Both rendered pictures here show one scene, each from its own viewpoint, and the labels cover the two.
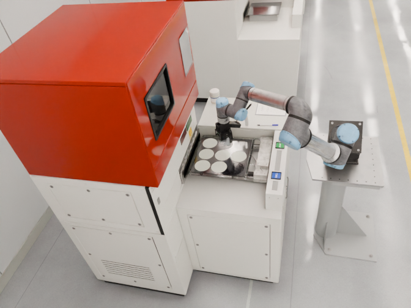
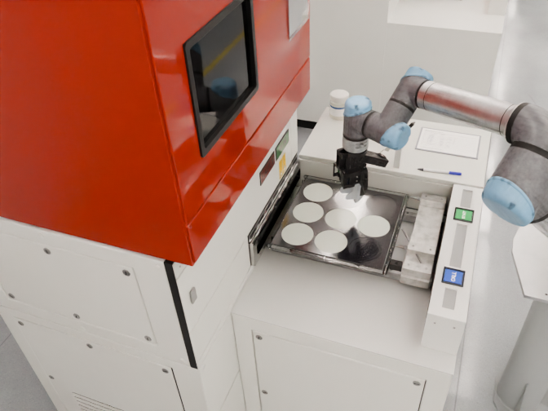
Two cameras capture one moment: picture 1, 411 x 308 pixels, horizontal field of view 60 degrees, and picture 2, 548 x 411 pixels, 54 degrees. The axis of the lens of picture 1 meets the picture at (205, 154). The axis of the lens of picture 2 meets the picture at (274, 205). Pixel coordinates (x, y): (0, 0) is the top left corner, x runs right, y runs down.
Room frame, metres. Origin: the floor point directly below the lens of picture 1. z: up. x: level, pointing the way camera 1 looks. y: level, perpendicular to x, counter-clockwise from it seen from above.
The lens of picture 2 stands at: (0.41, 0.03, 2.06)
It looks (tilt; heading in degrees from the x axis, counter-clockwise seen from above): 40 degrees down; 3
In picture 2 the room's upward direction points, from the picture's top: 3 degrees counter-clockwise
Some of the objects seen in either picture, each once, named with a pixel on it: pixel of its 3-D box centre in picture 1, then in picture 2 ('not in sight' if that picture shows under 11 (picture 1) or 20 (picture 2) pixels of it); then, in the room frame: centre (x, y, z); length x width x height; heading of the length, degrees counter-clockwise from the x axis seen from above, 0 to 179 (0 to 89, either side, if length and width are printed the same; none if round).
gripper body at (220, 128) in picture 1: (223, 129); (351, 165); (1.71, -0.13, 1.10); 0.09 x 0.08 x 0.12; 112
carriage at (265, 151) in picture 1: (263, 160); (424, 240); (1.62, -0.36, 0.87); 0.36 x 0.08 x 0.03; 160
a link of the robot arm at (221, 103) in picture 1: (222, 107); (358, 117); (1.71, -0.14, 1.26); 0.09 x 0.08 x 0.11; 45
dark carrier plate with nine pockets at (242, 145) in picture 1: (222, 155); (340, 219); (1.69, -0.11, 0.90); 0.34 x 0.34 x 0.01; 70
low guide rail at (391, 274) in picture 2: (229, 176); (347, 262); (1.56, -0.12, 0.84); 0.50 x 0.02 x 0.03; 70
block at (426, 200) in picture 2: (266, 139); (433, 201); (1.78, -0.42, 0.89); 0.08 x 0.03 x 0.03; 70
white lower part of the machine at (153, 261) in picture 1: (148, 214); (180, 315); (1.70, 0.49, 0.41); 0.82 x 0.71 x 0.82; 160
